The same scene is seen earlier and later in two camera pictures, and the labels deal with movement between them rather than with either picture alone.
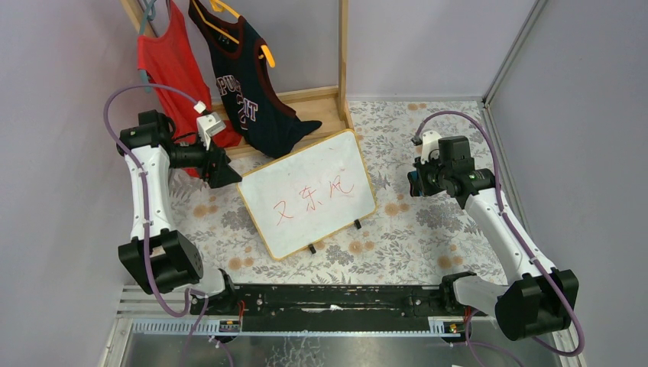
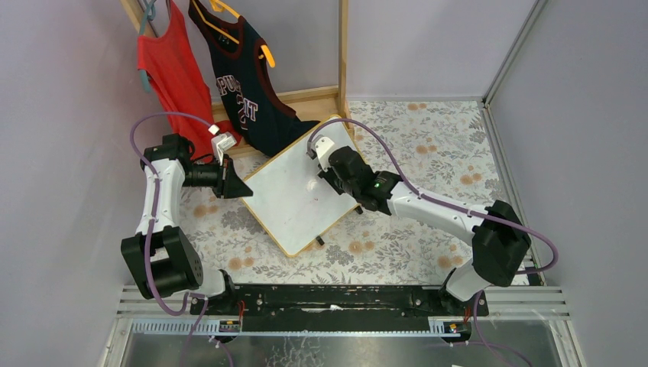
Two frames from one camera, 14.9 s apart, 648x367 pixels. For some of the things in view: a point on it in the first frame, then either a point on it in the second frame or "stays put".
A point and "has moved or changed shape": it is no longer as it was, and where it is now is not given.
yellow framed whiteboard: (310, 195) has moved or changed shape
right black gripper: (416, 181) → (331, 179)
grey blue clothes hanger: (150, 14) stays put
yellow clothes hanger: (218, 7) stays put
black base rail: (332, 308) stays put
